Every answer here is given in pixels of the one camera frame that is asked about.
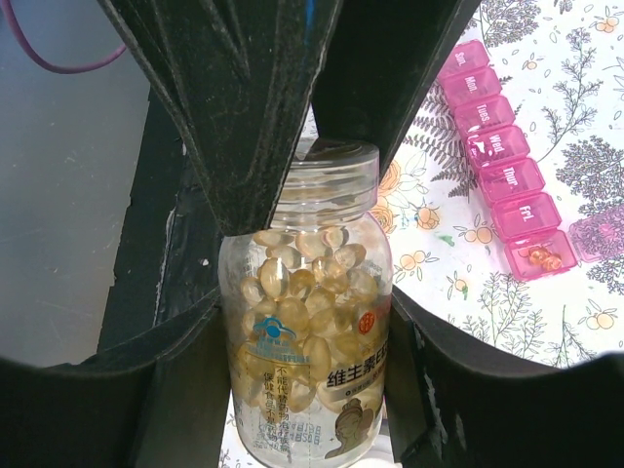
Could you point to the orange pills in organizer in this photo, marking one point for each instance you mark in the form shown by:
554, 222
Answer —
548, 261

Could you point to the clear bottle of yellow pills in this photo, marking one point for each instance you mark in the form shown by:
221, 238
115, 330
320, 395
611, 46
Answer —
306, 304

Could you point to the pink weekly pill organizer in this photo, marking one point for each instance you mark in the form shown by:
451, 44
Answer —
524, 215

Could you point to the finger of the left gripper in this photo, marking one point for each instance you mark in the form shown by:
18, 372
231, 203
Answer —
237, 78
382, 60

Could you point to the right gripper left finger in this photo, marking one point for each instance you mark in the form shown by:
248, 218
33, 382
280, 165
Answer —
157, 400

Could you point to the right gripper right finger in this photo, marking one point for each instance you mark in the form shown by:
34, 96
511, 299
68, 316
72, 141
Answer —
454, 401

